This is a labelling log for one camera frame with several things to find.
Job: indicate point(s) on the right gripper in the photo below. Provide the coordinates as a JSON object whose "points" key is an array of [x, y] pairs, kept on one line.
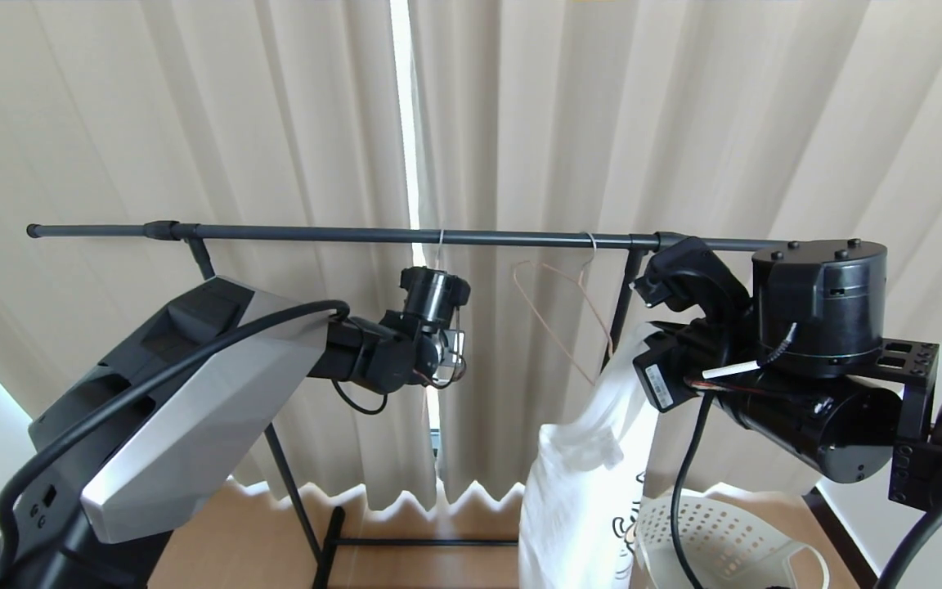
{"points": [[806, 425]]}

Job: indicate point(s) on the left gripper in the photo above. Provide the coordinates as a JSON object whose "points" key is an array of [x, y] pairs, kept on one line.
{"points": [[430, 364]]}

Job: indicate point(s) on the beige curtain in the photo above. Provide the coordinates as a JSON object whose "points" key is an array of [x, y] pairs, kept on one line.
{"points": [[193, 123]]}

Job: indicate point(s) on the white printed t-shirt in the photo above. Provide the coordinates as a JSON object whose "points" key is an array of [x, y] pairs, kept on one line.
{"points": [[577, 491]]}

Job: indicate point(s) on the white laundry basket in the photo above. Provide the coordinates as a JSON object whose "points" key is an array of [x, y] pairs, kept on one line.
{"points": [[724, 540]]}

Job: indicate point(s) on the black clothes rack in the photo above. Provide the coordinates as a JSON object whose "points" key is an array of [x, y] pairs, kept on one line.
{"points": [[316, 235]]}

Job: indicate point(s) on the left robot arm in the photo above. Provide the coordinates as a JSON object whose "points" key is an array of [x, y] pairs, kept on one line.
{"points": [[193, 425]]}

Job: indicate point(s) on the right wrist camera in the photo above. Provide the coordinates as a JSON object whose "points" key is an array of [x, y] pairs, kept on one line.
{"points": [[684, 274]]}

